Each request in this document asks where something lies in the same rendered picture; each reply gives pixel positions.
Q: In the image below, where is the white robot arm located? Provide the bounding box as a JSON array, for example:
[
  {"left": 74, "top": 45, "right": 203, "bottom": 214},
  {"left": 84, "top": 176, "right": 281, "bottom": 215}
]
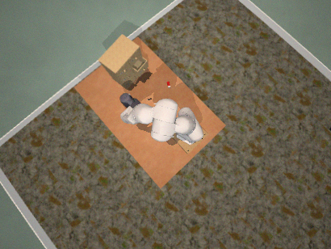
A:
[{"left": 119, "top": 93, "right": 203, "bottom": 145}]

